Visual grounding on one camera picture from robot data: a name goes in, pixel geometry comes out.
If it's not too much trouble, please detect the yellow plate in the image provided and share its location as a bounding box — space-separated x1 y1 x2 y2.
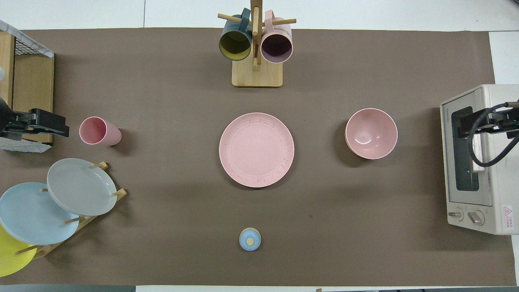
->
0 224 38 277

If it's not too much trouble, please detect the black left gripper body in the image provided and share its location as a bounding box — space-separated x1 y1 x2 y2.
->
0 97 17 141

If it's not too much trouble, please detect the pink bowl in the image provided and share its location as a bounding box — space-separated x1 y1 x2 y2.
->
345 108 398 160

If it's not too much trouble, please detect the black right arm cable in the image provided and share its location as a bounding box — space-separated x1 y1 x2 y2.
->
466 101 519 168

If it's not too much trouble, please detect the pink cup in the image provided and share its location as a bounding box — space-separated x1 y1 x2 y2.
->
79 116 122 146

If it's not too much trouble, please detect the wooden plate rack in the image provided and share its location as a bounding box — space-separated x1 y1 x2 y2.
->
16 161 127 260

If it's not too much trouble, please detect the wire and wood shelf rack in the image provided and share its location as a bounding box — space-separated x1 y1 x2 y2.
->
0 20 55 153

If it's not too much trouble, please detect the gray plate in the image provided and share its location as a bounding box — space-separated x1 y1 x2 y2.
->
47 158 118 217

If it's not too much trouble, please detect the light blue plate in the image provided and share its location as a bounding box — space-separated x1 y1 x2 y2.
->
0 182 80 245

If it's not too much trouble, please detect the pink mug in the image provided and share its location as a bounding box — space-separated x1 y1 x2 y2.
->
261 10 293 64

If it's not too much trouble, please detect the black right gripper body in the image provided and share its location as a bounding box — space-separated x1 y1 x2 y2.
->
509 103 519 140

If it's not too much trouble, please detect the brown table mat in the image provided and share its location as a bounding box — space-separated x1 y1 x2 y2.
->
0 28 517 286

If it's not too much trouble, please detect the dark teal mug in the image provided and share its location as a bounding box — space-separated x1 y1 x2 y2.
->
219 8 253 61

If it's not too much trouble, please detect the beige toaster oven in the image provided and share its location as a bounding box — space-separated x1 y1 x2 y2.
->
440 84 519 236

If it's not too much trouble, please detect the wooden mug tree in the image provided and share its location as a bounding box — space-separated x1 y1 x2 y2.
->
218 0 297 88

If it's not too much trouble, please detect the pink speckled plate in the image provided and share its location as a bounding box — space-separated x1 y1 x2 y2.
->
219 112 295 188

